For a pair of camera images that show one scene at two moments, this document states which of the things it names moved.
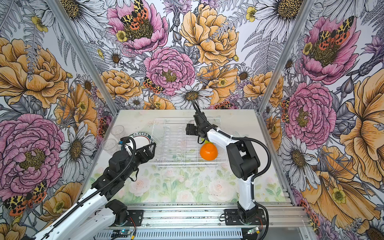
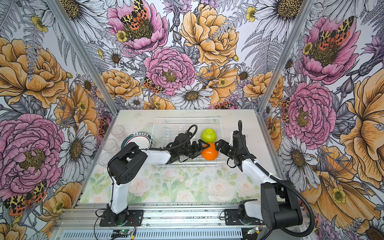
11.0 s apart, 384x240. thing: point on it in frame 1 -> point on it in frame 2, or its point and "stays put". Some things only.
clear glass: (118, 130) stays put
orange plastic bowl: (208, 151) stays put
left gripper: (150, 154) -> (196, 152)
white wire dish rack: (174, 148) stays put
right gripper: (190, 129) -> (221, 142)
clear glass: (110, 145) stays put
